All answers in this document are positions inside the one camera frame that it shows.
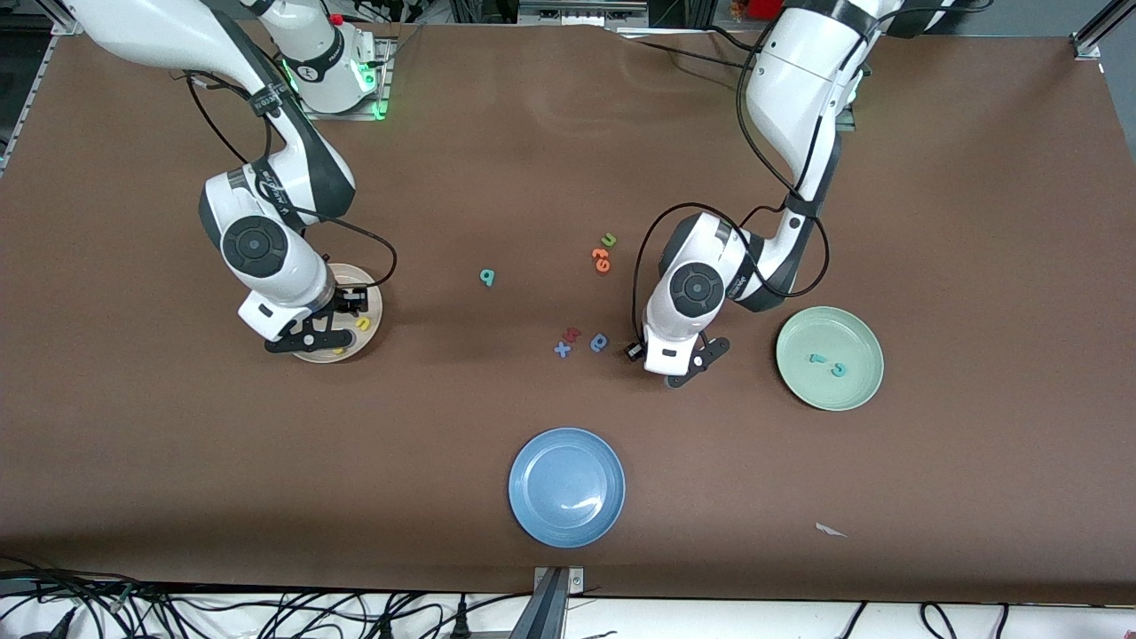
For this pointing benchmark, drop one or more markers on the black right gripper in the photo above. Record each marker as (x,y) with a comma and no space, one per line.
(343,303)

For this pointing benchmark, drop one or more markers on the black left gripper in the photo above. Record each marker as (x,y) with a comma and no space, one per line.
(635,358)

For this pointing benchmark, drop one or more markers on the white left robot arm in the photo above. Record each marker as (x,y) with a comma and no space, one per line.
(790,80)

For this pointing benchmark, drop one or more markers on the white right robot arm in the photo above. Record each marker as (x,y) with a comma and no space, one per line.
(293,271)

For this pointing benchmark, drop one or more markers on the blue foam letter a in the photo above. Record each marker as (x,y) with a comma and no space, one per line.
(600,343)

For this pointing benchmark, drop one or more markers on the beige plate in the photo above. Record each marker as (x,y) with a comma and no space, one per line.
(362,346)

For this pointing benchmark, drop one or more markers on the blue plate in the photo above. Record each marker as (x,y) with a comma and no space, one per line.
(566,487)

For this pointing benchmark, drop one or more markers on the pale green plate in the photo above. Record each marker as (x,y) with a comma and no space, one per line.
(852,390)

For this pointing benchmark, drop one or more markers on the brown table cover sheet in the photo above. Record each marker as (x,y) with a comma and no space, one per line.
(177,444)

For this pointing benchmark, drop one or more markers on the white paper scrap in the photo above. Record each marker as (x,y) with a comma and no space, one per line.
(827,530)

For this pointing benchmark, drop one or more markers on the grey equipment box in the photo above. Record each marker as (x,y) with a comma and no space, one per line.
(581,13)

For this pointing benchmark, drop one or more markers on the red box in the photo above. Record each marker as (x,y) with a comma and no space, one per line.
(763,9)

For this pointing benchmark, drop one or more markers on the silver clamp bracket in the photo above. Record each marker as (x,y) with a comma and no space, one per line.
(577,581)

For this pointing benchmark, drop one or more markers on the aluminium frame profile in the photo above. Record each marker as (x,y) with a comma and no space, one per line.
(1087,44)
(62,27)

